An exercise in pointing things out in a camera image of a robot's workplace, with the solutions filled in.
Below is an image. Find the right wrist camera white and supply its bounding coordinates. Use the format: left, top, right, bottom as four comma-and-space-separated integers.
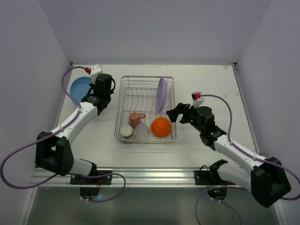
189, 92, 205, 108

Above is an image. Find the blue plate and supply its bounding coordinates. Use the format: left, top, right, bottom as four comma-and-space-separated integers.
69, 76, 91, 107

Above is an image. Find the clear glass cup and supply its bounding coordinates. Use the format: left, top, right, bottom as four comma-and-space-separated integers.
135, 123, 150, 141

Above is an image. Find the orange bowl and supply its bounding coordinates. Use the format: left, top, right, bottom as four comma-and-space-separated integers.
150, 117, 172, 138

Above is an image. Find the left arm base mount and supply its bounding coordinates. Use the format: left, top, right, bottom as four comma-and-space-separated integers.
70, 170, 112, 199

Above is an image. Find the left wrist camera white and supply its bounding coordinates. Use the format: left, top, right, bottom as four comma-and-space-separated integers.
90, 64, 103, 83

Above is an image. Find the pink mug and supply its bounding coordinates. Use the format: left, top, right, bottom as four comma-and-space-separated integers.
128, 112, 146, 128

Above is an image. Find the white brown cup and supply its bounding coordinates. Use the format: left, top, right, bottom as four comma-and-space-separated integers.
120, 125, 134, 140

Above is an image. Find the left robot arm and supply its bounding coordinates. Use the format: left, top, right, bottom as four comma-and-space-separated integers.
35, 74, 115, 176

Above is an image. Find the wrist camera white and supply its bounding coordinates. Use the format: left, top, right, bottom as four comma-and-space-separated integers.
90, 64, 103, 83
189, 92, 205, 108

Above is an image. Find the metal wire dish rack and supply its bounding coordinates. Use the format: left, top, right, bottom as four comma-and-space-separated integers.
114, 76, 177, 144

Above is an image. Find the aluminium mounting rail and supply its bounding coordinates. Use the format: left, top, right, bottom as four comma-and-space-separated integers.
30, 167, 244, 188

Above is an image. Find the purple plate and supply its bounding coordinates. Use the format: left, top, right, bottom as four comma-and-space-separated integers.
156, 77, 167, 113

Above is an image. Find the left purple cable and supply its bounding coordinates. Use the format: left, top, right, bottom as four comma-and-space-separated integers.
0, 66, 127, 203

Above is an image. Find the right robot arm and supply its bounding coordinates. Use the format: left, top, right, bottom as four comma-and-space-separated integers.
166, 103, 291, 208

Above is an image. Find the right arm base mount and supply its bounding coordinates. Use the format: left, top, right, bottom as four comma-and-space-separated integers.
194, 159, 228, 200

